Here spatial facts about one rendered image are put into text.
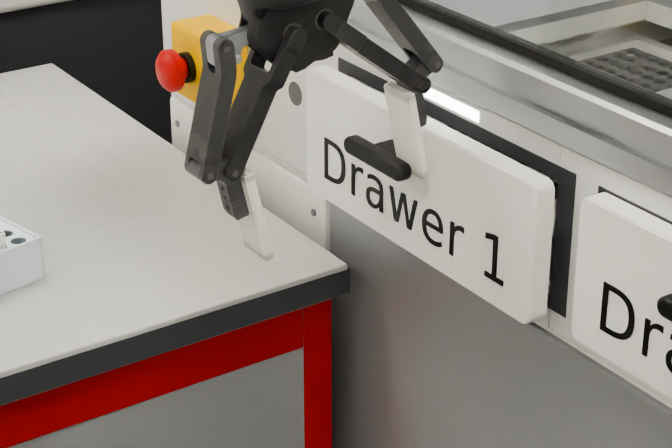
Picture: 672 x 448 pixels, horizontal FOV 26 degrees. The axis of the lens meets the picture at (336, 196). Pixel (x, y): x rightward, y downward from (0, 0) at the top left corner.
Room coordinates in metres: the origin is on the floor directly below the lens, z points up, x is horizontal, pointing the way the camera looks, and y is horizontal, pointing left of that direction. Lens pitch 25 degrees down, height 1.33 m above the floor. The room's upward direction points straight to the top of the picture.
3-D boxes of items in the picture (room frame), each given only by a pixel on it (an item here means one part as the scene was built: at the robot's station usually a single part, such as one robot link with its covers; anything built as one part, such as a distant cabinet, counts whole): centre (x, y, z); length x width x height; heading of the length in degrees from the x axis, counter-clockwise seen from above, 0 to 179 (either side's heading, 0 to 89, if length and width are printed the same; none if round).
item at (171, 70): (1.28, 0.15, 0.88); 0.04 x 0.03 x 0.04; 34
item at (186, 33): (1.30, 0.12, 0.88); 0.07 x 0.05 x 0.07; 34
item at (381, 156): (1.01, -0.04, 0.91); 0.07 x 0.04 x 0.01; 34
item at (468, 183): (1.02, -0.06, 0.87); 0.29 x 0.02 x 0.11; 34
